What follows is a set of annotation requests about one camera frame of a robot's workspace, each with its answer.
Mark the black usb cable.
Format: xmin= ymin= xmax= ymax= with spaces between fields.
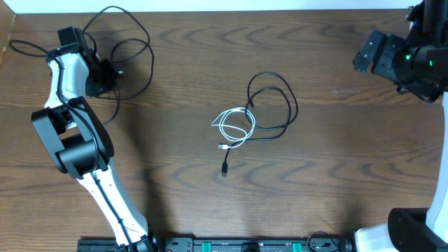
xmin=82 ymin=5 xmax=155 ymax=126
xmin=220 ymin=71 xmax=300 ymax=178

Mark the white usb cable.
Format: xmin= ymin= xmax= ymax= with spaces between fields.
xmin=210 ymin=106 xmax=257 ymax=151

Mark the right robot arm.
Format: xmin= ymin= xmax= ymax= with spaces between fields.
xmin=341 ymin=0 xmax=447 ymax=251

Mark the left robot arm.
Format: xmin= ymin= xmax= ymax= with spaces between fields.
xmin=31 ymin=27 xmax=166 ymax=251

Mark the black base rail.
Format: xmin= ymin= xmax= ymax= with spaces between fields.
xmin=76 ymin=234 xmax=356 ymax=252

